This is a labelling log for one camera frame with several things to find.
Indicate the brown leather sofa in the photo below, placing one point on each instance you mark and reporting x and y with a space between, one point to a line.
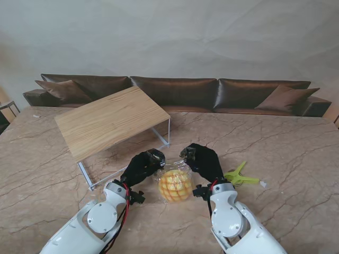
180 92

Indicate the yellow melon pan bread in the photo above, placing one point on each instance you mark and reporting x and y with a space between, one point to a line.
175 186

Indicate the wooden shelf riser white legs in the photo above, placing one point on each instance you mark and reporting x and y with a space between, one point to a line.
111 119

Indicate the small white scrap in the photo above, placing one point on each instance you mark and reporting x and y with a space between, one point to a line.
36 116
263 184

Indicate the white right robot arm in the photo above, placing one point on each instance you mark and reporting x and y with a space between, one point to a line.
230 219

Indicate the brown sofa cushion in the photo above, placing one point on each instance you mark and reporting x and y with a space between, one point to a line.
286 98
66 91

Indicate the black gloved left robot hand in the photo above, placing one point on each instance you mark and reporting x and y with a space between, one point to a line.
137 169

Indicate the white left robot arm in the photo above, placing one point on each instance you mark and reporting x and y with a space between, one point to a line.
100 217

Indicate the black frame side table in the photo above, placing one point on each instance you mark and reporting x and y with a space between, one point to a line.
5 116

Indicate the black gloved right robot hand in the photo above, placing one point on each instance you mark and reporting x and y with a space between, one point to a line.
206 161

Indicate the green plastic sealing clip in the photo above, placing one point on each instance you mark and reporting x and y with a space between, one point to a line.
246 180

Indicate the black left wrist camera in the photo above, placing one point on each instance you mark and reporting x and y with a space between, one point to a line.
137 198

